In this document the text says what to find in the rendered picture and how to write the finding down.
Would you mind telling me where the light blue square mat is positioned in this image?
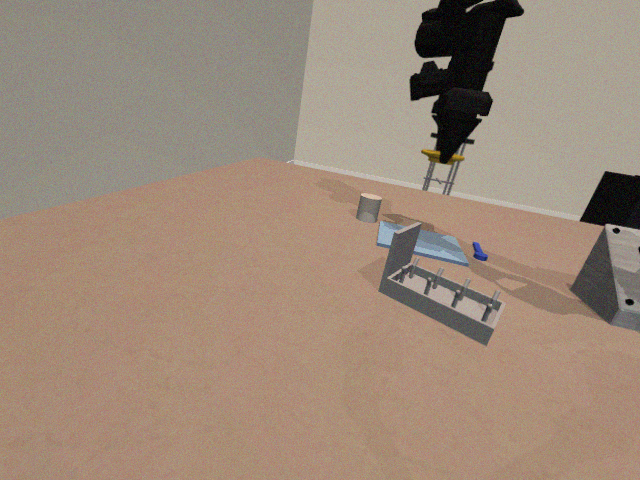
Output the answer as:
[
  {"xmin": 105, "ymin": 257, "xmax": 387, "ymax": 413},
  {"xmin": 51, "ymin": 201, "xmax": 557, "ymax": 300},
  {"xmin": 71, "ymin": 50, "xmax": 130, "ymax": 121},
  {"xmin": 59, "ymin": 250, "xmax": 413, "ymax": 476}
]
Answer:
[{"xmin": 376, "ymin": 221, "xmax": 470, "ymax": 267}]

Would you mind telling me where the yellow round plate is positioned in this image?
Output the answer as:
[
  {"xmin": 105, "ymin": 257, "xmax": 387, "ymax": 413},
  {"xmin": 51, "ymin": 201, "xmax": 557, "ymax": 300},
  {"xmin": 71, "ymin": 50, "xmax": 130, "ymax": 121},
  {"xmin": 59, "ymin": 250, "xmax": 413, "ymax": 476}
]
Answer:
[{"xmin": 421, "ymin": 150, "xmax": 465, "ymax": 165}]

